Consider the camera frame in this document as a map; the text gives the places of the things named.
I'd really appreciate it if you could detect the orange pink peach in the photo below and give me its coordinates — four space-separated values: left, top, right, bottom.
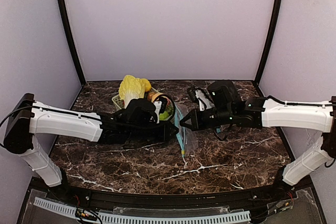
147 92 161 102

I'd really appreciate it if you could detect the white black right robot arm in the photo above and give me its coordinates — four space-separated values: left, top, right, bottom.
180 80 335 188

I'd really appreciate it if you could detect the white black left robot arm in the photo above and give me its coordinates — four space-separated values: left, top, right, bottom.
1 93 179 187

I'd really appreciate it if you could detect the yellow lemon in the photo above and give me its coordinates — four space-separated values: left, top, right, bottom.
141 78 152 92

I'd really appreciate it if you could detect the pale green plastic basket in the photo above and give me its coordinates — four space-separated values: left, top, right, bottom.
112 88 174 123

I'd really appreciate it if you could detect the yellow napa cabbage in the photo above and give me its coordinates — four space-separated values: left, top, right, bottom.
119 75 145 108

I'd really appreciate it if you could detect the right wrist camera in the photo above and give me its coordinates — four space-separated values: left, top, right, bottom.
187 87 214 111

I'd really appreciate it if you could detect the black front rail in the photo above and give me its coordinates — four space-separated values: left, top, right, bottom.
42 183 293 210

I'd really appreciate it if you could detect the black frame post right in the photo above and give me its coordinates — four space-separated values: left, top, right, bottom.
254 0 282 86

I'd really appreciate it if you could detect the black frame post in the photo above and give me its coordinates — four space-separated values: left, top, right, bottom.
254 0 282 86
57 0 86 87

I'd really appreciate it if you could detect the black frame post left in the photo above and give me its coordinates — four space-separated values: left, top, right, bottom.
57 0 86 87

